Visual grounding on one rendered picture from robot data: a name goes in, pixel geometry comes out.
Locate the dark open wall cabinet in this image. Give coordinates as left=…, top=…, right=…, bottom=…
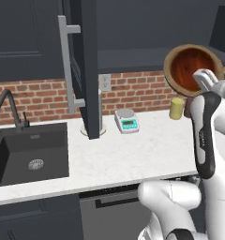
left=96, top=0, right=225, bottom=75

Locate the grey wall outlet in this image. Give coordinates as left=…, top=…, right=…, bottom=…
left=98, top=73, right=113, bottom=92

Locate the white teal kitchen scale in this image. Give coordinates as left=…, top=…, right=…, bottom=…
left=113, top=108, right=141, bottom=135

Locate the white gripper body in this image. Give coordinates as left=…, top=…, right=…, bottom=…
left=192, top=68, right=219, bottom=94

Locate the grey dishwasher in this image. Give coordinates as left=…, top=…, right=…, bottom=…
left=79, top=183, right=159, bottom=240

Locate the grey paper towel holder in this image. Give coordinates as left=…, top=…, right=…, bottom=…
left=79, top=88, right=108, bottom=138

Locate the dark base cabinet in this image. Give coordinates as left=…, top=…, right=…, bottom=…
left=0, top=192, right=84, bottom=240

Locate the yellow sponge block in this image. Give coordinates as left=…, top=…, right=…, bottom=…
left=169, top=97, right=187, bottom=121

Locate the grey cabinet door handle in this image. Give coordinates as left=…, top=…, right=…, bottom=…
left=57, top=14, right=86, bottom=115

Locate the large wooden bowl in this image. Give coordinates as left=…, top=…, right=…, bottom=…
left=163, top=43, right=225, bottom=98

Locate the black tap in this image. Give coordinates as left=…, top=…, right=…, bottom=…
left=0, top=88, right=31, bottom=131

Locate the dark closed wall cabinet door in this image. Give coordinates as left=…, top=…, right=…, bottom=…
left=0, top=0, right=72, bottom=83

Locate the dark open cabinet door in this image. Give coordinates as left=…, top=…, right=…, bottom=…
left=68, top=0, right=101, bottom=141

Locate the black sink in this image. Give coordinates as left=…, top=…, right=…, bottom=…
left=0, top=122, right=70, bottom=188

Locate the black dishwasher handle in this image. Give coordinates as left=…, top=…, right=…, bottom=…
left=95, top=193, right=141, bottom=209

